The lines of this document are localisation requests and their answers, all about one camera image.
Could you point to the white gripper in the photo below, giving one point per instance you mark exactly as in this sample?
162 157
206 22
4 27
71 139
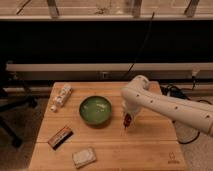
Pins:
130 108

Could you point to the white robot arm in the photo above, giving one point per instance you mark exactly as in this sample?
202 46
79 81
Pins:
136 95

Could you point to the green ceramic bowl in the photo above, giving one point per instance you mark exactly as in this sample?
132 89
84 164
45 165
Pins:
95 110

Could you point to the white tube package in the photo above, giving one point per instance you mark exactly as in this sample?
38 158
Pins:
60 99

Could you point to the brown chocolate bar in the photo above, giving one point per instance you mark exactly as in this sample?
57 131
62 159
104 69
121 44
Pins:
60 137

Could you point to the white window sill rail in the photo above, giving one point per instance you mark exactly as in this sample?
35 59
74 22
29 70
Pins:
112 71

